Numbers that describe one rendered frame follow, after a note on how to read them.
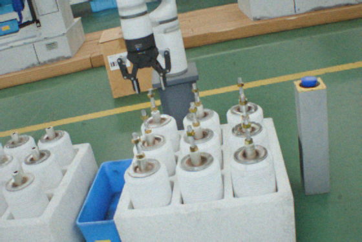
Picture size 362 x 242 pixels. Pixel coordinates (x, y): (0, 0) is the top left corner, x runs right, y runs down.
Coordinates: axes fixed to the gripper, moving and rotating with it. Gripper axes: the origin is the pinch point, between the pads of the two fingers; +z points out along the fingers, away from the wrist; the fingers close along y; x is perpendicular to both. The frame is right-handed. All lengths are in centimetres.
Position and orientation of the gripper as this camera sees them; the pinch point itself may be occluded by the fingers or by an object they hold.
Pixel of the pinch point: (150, 86)
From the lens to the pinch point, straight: 109.6
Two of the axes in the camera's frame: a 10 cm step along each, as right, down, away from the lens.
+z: 1.8, 8.8, 4.3
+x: 0.9, -4.5, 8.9
